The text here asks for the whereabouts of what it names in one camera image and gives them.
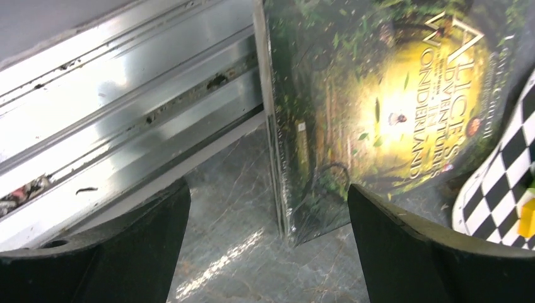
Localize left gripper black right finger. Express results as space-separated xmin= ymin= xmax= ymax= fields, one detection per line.
xmin=348 ymin=184 xmax=534 ymax=302

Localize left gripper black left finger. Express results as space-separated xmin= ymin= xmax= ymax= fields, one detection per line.
xmin=1 ymin=178 xmax=191 ymax=302

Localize dark green forest book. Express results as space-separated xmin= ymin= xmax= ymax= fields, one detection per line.
xmin=254 ymin=1 xmax=534 ymax=247

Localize black and white chess mat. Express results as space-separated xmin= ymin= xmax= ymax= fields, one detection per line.
xmin=452 ymin=74 xmax=534 ymax=250

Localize yellow small toy brick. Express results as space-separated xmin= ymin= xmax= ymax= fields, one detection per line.
xmin=518 ymin=199 xmax=534 ymax=239

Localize aluminium frame rails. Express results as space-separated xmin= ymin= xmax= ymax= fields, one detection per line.
xmin=1 ymin=1 xmax=262 ymax=251

